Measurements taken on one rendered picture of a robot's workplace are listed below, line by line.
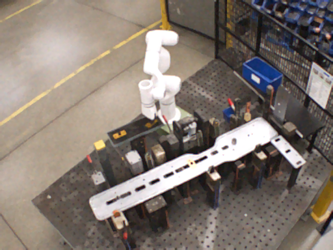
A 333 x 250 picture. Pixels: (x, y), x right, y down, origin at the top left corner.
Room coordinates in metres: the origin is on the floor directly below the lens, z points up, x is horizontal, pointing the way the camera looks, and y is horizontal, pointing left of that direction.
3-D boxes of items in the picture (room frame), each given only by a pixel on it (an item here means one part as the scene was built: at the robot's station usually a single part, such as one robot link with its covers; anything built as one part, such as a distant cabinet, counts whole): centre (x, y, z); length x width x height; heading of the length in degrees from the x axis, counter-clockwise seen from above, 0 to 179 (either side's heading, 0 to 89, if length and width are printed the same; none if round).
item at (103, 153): (1.54, 0.45, 0.92); 0.08 x 0.08 x 0.44; 23
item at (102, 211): (1.41, -0.12, 1.00); 1.38 x 0.22 x 0.02; 113
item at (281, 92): (1.71, -0.81, 1.17); 0.12 x 0.01 x 0.34; 23
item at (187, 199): (1.39, -0.06, 0.84); 0.17 x 0.06 x 0.29; 23
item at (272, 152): (1.47, -0.70, 0.84); 0.11 x 0.10 x 0.28; 23
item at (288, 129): (1.60, -0.86, 0.88); 0.08 x 0.08 x 0.36; 23
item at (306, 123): (1.97, -0.88, 1.02); 0.90 x 0.22 x 0.03; 23
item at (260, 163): (1.40, -0.59, 0.87); 0.12 x 0.09 x 0.35; 23
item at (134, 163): (1.45, 0.23, 0.90); 0.13 x 0.10 x 0.41; 23
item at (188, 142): (1.66, -0.14, 0.94); 0.18 x 0.13 x 0.49; 113
